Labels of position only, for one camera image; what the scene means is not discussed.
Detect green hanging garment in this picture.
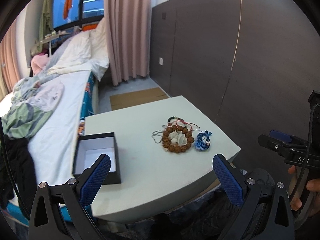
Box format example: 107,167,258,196
39,0,54,40

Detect white translucent shell ornament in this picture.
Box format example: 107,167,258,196
168,131,188,146

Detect white foam table board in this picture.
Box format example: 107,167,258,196
85,96,240,224

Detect pink curtain left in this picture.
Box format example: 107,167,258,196
1,20,21,93

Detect white drying rack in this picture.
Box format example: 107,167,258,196
40,30,71,56

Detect green patterned blanket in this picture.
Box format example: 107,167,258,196
1,76,53,139

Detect pink plush toy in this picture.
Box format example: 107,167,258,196
31,54,49,76

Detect person's right hand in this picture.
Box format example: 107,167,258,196
287,166,320,217

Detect window with dark frame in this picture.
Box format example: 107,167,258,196
52,0,104,31

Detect flattened brown cardboard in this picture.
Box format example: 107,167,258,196
110,87,168,111

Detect red string bead bracelet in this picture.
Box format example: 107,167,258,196
175,119,201,133

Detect orange hanging cloth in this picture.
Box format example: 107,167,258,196
63,0,72,20

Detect pink curtain right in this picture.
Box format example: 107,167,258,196
104,0,151,86

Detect white duvet and pillows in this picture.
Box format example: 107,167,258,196
47,18,110,81

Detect black garment on bed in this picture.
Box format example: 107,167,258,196
1,136,37,211

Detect brown wooden bead bracelet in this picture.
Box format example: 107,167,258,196
161,126,195,153

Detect bed with white sheet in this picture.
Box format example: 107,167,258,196
0,67,99,228

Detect pale printed t-shirt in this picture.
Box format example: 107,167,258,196
26,81,65,112

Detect blue braided rope bracelet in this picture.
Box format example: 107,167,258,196
194,130,212,152

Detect teal printed bed skirt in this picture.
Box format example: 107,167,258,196
78,73,99,137

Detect pink curtain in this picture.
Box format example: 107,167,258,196
1,20,21,93
104,0,151,86

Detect black jewelry box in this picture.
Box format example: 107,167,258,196
72,132,121,185

